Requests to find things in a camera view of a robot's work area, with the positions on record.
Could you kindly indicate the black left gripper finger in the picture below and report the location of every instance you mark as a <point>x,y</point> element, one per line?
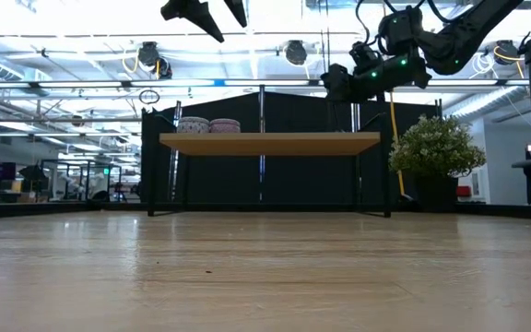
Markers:
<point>239,9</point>
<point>194,10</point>

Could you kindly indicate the white blue patterned candle holder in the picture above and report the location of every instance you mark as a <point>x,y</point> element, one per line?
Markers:
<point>193,125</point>

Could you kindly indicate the purple patterned candle holder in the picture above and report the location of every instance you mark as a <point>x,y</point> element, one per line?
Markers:
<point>225,126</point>

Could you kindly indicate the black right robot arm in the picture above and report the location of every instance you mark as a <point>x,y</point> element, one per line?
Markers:
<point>459,41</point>

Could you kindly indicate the silver metal pole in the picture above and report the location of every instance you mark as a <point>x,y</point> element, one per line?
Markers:
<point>173,157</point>
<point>357,115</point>
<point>262,110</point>

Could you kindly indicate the potted green plant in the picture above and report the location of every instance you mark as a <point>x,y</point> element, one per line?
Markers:
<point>436,147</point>

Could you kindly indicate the wooden shelf with black legs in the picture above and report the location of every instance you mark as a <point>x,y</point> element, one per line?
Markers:
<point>270,144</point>

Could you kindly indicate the red box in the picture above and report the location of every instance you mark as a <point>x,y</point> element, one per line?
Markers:
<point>463,191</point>

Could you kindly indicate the black backdrop panel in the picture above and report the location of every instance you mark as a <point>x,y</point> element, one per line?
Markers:
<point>224,180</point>

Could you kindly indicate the background robot workstation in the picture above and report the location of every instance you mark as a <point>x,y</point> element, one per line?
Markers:
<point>81,184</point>

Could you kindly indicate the black aluminium table frame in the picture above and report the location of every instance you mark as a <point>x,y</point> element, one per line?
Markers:
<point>39,210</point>

